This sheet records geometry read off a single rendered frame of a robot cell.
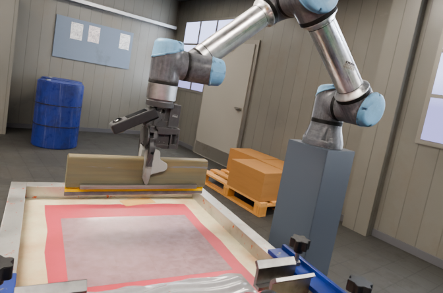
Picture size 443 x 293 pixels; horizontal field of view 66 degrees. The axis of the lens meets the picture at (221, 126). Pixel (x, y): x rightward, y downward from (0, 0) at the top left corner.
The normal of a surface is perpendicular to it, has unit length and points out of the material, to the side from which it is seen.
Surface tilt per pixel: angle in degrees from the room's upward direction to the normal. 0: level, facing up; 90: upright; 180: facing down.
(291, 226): 90
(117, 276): 0
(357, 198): 90
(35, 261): 0
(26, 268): 0
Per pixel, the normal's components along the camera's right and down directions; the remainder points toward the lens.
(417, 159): -0.78, -0.06
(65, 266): 0.18, -0.98
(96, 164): 0.45, 0.18
